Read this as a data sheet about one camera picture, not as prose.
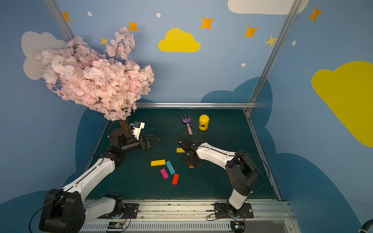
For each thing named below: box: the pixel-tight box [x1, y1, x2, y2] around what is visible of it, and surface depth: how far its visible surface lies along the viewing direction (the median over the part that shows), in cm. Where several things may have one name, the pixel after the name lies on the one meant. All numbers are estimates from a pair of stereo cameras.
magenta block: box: [159, 167, 170, 180], surface depth 88 cm
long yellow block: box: [150, 159, 166, 167], surface depth 92 cm
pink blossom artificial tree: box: [34, 26, 155, 131], surface depth 66 cm
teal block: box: [165, 160, 176, 176], surface depth 91 cm
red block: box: [171, 173, 180, 186], surface depth 86 cm
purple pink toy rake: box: [180, 114, 193, 136], surface depth 117 cm
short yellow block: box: [176, 148, 187, 153], surface depth 98 cm
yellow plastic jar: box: [198, 114, 210, 131], surface depth 106 cm
